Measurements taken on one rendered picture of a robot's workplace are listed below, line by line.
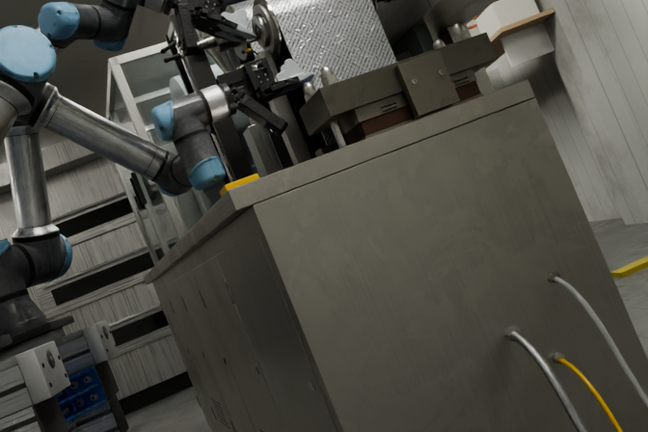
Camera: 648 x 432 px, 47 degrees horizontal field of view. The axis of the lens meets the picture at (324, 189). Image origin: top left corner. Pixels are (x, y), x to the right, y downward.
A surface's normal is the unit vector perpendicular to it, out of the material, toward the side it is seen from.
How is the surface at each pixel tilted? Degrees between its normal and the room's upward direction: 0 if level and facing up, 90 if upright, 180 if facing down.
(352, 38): 90
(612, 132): 90
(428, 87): 90
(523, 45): 90
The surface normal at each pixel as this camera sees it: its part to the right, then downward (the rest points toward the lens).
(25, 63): 0.54, -0.36
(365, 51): 0.29, -0.18
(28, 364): 0.09, -0.10
